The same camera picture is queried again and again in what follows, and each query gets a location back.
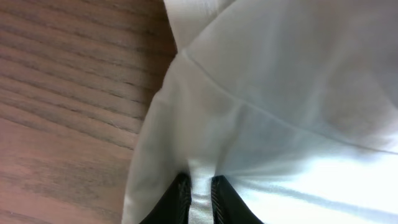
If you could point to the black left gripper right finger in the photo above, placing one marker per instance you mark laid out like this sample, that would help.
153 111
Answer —
228 207

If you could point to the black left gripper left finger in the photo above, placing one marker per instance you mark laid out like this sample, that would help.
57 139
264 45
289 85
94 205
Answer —
173 207

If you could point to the white t-shirt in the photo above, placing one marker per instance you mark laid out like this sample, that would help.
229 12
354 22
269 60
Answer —
293 101

